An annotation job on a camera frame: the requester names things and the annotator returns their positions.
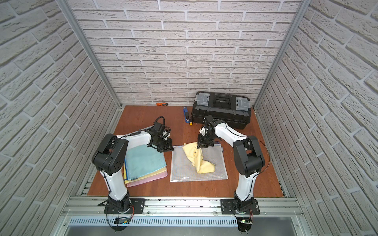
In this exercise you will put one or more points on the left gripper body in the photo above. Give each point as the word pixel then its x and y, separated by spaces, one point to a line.
pixel 163 144

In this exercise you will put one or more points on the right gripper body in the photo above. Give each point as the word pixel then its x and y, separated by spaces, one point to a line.
pixel 206 140

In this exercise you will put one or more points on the yellow cleaning cloth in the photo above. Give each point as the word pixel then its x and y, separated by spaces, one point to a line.
pixel 195 156

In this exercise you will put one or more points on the clear mesh document bag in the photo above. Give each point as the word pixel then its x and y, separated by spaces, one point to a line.
pixel 182 170

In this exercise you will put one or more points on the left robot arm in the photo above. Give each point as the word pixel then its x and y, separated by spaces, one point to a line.
pixel 110 157

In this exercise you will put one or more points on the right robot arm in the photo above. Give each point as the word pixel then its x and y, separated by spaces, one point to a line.
pixel 248 159

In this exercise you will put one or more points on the yellow document bag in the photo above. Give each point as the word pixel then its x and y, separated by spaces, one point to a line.
pixel 145 176

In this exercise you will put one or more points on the blue document bag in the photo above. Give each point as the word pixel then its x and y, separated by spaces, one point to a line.
pixel 142 160

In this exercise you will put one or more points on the pink document bag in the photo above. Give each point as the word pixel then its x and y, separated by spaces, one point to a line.
pixel 148 179

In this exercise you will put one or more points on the black plastic toolbox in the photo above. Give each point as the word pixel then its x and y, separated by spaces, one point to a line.
pixel 235 110

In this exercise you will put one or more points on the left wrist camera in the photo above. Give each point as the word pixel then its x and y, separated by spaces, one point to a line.
pixel 166 133

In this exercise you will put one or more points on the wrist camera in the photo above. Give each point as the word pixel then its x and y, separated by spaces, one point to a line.
pixel 166 133
pixel 203 131

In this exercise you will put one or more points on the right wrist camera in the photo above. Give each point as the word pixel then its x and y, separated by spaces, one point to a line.
pixel 203 131

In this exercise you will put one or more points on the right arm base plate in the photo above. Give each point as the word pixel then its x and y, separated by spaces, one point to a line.
pixel 234 206

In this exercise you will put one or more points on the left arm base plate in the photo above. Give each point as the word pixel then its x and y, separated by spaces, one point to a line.
pixel 137 205

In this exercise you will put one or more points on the aluminium mounting rail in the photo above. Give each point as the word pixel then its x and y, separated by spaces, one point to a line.
pixel 183 206

